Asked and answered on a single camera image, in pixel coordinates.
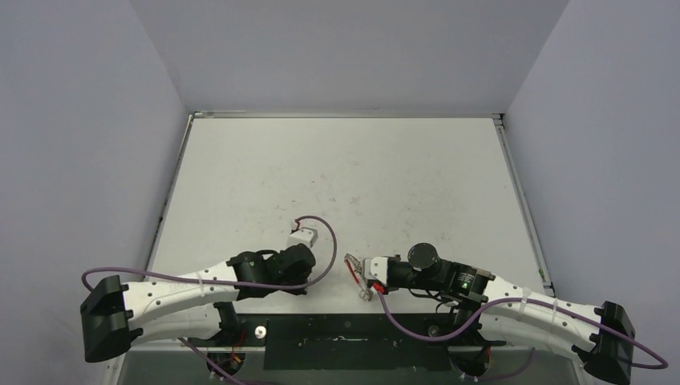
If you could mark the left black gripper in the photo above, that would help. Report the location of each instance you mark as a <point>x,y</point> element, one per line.
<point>297,290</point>

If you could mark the metal keyring organizer red handle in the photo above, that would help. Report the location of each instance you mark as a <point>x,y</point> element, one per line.
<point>355,267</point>

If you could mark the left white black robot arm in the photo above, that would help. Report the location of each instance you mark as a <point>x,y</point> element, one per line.
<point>116,316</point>

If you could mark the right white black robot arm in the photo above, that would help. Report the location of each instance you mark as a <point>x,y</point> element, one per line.
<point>488,310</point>

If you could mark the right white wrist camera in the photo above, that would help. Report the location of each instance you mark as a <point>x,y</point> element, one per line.
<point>375,273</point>

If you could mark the black mounting base plate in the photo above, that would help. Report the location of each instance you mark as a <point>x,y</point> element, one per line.
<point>340,342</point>

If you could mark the aluminium frame rail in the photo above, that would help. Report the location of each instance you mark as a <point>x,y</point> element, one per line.
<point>173,345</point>

